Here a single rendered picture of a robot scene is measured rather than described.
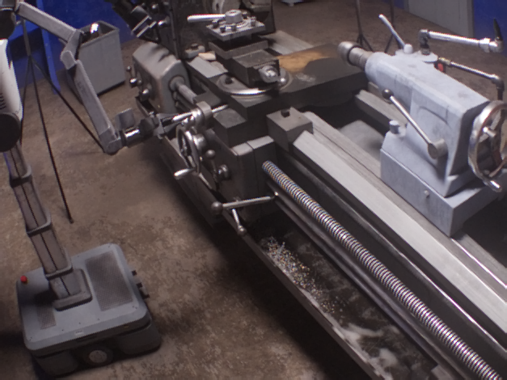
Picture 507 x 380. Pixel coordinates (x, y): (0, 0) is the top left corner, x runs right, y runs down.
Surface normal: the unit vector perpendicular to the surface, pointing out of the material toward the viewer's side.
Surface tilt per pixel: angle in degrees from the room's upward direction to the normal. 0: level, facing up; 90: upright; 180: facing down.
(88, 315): 0
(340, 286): 0
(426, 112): 76
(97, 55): 90
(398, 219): 36
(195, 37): 90
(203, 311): 0
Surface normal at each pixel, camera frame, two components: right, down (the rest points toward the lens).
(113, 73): 0.56, 0.43
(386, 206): -0.60, -0.45
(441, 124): -0.88, 0.15
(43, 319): -0.11, -0.81
